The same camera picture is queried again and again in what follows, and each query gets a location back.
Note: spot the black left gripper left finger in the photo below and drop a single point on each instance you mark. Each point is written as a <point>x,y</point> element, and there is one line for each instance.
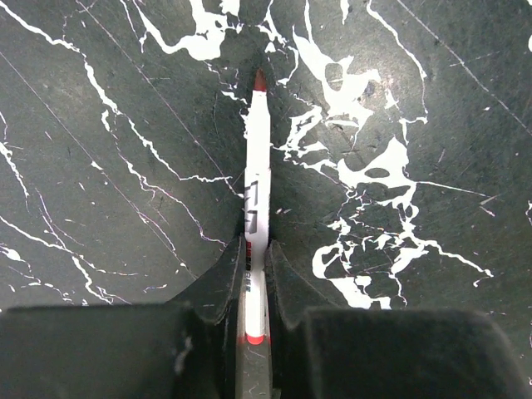
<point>183,348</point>

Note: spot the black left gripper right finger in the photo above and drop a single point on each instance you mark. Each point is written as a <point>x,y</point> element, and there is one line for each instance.
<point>320,350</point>

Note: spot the white pen red tip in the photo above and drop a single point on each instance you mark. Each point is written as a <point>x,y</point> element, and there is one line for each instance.
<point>257,189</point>

